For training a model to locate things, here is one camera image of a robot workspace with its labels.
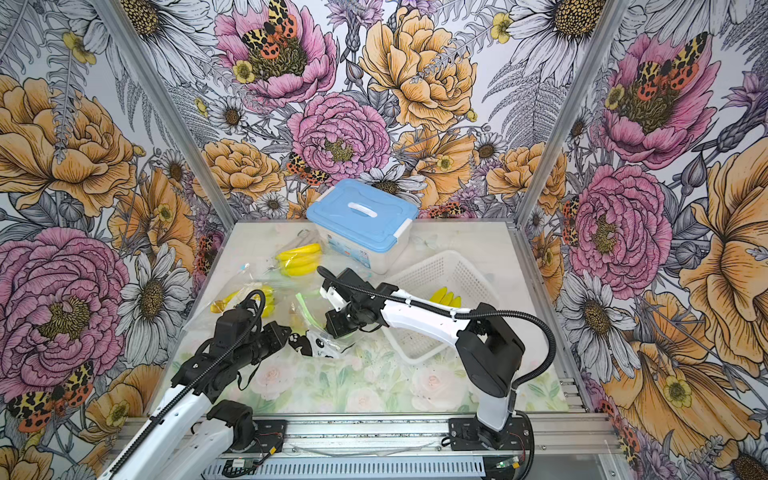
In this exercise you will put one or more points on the blue lid storage box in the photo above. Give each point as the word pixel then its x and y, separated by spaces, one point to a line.
pixel 363 223

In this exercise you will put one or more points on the metal wire tongs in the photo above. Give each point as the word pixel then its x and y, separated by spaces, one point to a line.
pixel 300 239

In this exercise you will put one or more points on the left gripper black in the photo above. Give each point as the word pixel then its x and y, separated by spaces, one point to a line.
pixel 271 331

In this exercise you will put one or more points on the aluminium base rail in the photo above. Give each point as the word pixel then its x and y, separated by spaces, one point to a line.
pixel 408 446

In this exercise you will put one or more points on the panda zip-top bag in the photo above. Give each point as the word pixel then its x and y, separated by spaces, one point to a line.
pixel 309 336

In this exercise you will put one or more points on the clear bag with banana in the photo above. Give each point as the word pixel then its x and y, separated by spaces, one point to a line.
pixel 279 292

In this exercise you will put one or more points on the white plastic basket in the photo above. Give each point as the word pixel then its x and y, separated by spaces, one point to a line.
pixel 448 278

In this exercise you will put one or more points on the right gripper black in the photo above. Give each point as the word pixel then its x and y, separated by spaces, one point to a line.
pixel 337 329

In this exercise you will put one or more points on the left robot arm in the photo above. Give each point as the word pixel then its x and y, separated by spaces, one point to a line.
pixel 204 384

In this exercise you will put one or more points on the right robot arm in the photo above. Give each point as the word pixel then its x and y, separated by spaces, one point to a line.
pixel 490 350

